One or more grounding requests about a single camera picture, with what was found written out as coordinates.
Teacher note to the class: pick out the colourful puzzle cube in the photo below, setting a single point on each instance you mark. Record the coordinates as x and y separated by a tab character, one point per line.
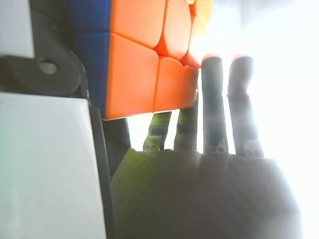
134	82

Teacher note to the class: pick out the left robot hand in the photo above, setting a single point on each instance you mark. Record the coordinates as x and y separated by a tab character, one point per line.
187	194

